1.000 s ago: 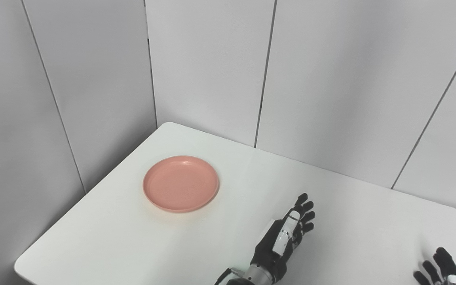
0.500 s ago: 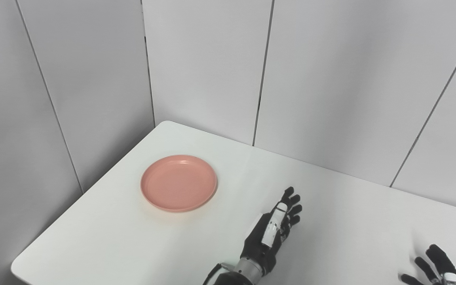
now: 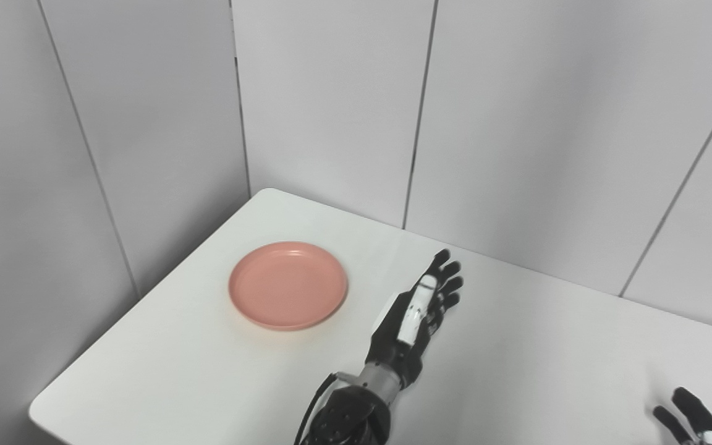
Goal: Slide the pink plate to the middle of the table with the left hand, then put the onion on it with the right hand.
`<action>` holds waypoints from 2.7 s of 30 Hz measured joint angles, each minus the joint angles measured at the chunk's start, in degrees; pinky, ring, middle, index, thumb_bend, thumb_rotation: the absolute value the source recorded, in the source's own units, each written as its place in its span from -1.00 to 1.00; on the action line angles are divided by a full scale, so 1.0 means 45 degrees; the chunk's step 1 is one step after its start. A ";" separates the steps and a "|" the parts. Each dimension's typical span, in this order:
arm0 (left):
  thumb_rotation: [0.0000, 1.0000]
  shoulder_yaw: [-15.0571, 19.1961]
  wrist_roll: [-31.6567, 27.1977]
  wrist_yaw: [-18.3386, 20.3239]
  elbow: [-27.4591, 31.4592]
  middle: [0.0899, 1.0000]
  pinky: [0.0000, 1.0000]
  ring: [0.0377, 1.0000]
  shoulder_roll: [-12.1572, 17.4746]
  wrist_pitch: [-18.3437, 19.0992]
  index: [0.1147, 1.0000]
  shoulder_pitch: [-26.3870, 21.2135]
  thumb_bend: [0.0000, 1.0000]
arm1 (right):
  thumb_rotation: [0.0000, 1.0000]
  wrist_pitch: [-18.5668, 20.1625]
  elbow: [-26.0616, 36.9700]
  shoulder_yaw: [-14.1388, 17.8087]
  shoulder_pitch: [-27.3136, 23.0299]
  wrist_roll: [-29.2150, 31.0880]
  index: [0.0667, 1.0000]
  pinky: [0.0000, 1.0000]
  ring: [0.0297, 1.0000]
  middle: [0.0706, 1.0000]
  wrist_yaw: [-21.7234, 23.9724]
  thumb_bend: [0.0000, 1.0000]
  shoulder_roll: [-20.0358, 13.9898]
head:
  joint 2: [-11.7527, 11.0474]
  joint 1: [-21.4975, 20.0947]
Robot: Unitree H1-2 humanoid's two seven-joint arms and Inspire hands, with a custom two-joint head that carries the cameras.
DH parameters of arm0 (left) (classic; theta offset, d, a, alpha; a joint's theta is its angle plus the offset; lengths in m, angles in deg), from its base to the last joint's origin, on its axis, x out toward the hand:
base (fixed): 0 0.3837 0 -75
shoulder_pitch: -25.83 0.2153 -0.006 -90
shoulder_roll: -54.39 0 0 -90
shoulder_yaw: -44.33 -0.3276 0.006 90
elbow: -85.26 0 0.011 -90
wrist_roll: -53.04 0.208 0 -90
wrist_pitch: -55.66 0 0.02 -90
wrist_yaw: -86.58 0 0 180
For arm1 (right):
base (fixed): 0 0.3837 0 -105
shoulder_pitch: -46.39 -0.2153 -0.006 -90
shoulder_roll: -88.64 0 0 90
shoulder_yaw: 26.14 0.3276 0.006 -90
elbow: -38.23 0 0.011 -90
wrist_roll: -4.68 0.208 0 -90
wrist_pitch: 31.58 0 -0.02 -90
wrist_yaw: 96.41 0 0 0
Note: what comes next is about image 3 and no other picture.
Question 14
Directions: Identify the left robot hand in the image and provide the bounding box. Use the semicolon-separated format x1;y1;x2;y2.
365;249;464;391

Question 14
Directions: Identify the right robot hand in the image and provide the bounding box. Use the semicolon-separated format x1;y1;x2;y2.
653;387;712;445

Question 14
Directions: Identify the pink round plate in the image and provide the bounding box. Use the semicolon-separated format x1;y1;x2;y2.
228;241;349;331

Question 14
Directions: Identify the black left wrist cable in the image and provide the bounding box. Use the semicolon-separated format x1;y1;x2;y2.
294;372;338;445

